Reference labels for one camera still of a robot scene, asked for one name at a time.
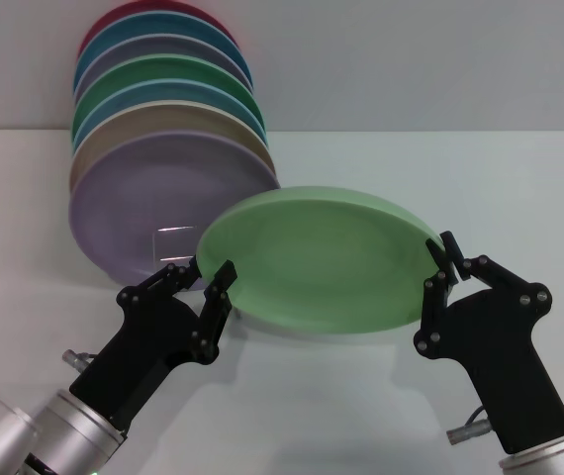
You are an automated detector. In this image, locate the left gripper cable connector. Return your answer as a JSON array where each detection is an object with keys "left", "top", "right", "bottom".
[{"left": 61, "top": 348, "right": 98, "bottom": 370}]

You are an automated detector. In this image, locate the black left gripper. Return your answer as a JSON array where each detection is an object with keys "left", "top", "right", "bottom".
[{"left": 68, "top": 255, "right": 239, "bottom": 435}]

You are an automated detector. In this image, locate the red plate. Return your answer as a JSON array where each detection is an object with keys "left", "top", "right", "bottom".
[{"left": 77, "top": 0, "right": 236, "bottom": 65}]

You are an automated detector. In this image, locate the grey lavender plate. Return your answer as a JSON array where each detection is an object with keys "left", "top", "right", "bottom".
[{"left": 72, "top": 34, "right": 256, "bottom": 100}]

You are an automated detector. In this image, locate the light green plate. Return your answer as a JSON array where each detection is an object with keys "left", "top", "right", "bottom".
[{"left": 195, "top": 185, "right": 445, "bottom": 333}]

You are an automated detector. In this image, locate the lavender purple plate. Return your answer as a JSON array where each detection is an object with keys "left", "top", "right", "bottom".
[{"left": 67, "top": 131, "right": 282, "bottom": 293}]

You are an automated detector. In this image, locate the teal blue plate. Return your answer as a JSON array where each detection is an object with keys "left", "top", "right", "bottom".
[{"left": 73, "top": 12, "right": 251, "bottom": 93}]

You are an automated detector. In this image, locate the beige plate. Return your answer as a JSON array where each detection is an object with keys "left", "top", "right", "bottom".
[{"left": 68, "top": 99, "right": 277, "bottom": 194}]

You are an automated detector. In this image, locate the light blue plate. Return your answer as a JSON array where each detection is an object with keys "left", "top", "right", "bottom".
[{"left": 71, "top": 77, "right": 268, "bottom": 149}]

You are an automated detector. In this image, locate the right gripper cable connector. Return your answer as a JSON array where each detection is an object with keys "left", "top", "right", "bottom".
[{"left": 445, "top": 405, "right": 494, "bottom": 444}]

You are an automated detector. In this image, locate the dark green plate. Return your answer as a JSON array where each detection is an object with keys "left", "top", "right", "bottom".
[{"left": 71, "top": 52, "right": 266, "bottom": 140}]

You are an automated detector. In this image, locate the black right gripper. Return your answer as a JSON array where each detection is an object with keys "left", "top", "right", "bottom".
[{"left": 413, "top": 231, "right": 564, "bottom": 454}]

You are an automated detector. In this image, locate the gripper cable connector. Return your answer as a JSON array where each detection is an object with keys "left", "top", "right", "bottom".
[
  {"left": 445, "top": 405, "right": 494, "bottom": 444},
  {"left": 61, "top": 348, "right": 98, "bottom": 370}
]

